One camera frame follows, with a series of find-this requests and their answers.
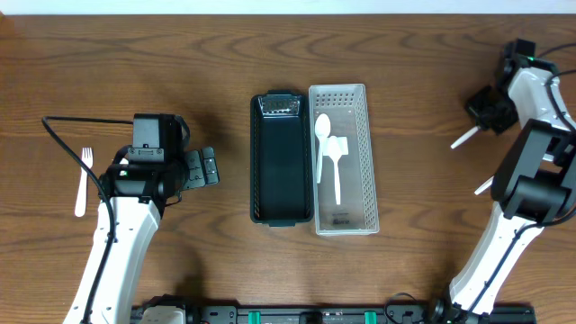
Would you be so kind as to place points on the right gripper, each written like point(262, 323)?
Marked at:
point(484, 120)

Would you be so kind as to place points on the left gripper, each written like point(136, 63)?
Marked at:
point(198, 167)

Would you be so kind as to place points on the white plastic spoon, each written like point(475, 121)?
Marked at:
point(462, 139)
point(483, 187)
point(322, 130)
point(335, 154)

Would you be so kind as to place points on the white plastic fork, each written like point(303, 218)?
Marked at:
point(81, 198)

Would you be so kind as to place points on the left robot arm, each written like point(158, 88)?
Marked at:
point(143, 179)

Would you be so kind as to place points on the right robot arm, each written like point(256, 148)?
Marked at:
point(532, 189)

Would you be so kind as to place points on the black plastic basket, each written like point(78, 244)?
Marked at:
point(280, 156)

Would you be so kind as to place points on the clear plastic basket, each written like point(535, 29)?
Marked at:
point(357, 215)

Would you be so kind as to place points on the white label sticker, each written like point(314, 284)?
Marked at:
point(342, 142)

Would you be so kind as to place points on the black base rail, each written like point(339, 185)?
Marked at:
point(171, 309)

